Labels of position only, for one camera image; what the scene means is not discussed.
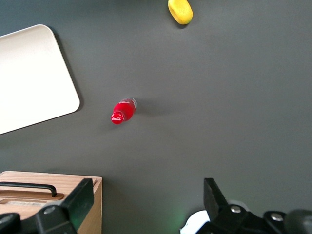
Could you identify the wooden lower drawer front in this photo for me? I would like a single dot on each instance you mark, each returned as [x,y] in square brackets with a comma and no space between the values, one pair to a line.
[68,187]

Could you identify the wooden upper drawer front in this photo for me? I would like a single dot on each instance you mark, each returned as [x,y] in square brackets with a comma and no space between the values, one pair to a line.
[22,210]

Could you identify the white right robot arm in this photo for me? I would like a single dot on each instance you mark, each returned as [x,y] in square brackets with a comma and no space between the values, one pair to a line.
[196,220]

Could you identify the wooden drawer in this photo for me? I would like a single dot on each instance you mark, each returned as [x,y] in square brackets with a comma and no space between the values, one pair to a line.
[22,210]
[68,187]

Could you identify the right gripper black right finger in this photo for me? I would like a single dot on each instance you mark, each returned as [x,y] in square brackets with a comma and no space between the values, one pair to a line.
[217,209]

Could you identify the yellow lemon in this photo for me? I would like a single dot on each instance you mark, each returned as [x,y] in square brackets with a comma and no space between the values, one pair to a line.
[181,11]

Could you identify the wooden drawer cabinet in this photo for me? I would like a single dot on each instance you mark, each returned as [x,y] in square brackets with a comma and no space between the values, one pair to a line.
[73,178]

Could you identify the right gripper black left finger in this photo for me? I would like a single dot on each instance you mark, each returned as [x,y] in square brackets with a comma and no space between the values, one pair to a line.
[80,197]

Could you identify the white rectangular tray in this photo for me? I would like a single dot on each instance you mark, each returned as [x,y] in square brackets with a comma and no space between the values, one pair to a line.
[31,80]

